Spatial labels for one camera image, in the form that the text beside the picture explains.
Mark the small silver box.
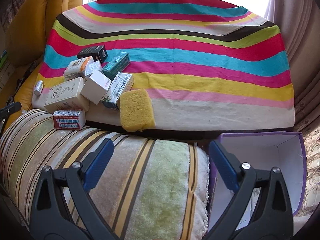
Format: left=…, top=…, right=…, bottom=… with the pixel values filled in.
left=33, top=80, right=44, bottom=96

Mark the large cream medicine box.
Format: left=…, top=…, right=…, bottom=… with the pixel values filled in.
left=44, top=77, right=89, bottom=113

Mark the red white medicine box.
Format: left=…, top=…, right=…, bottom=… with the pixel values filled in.
left=53, top=110, right=86, bottom=131

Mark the black box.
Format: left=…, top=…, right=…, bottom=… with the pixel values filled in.
left=76, top=45, right=108, bottom=62

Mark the white green text box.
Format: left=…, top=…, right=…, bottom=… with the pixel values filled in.
left=102, top=73, right=134, bottom=110

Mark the yellow sponge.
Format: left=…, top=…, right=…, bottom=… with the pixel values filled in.
left=120, top=89, right=155, bottom=132

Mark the white orange packet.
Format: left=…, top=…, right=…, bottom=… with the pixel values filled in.
left=63, top=56, right=94, bottom=81

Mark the white red-trim box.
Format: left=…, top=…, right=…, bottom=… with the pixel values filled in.
left=80, top=70, right=111, bottom=105

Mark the white cube box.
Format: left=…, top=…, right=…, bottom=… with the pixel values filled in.
left=85, top=61, right=102, bottom=79

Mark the yellow leather sofa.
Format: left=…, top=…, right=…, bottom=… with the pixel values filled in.
left=0, top=0, right=84, bottom=131

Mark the striped velvet cushion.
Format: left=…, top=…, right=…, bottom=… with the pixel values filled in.
left=1, top=109, right=210, bottom=239

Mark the teal box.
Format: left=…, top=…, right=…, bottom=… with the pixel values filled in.
left=102, top=51, right=130, bottom=80

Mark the colourful striped cloth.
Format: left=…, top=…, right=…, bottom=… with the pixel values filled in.
left=32, top=0, right=295, bottom=131

